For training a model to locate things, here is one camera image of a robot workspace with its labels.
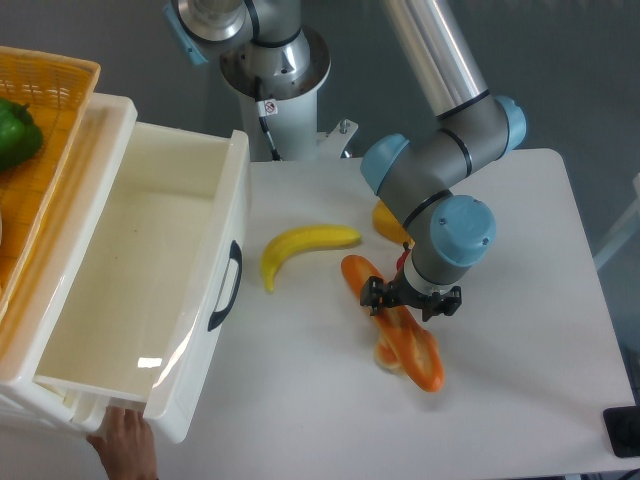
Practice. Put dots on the red bell pepper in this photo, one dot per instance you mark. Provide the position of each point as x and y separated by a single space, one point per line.
402 260

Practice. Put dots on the long orange bread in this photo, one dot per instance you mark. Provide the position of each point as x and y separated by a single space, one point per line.
403 344

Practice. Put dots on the black device at edge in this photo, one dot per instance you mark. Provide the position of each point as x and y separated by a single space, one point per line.
622 425

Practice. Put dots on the yellow bell pepper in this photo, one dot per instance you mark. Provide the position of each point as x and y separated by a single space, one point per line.
385 223

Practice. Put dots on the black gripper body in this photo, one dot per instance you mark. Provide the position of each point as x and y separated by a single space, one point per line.
398 292

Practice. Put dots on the green bell pepper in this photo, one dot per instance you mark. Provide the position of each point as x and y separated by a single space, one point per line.
21 137

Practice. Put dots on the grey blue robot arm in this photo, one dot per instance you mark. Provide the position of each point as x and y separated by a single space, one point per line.
450 233

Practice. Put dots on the yellow banana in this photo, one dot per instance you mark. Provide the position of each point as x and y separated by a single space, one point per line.
302 239

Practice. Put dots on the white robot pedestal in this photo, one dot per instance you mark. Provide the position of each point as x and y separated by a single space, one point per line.
277 89

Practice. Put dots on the white plastic drawer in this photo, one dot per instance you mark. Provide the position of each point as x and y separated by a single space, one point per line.
161 273

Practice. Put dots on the person's hand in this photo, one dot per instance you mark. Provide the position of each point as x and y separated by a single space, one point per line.
126 448

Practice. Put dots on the white drawer cabinet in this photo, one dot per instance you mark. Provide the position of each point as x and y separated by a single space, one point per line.
79 196

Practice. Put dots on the yellow woven basket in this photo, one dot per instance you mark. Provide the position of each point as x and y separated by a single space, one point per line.
56 89

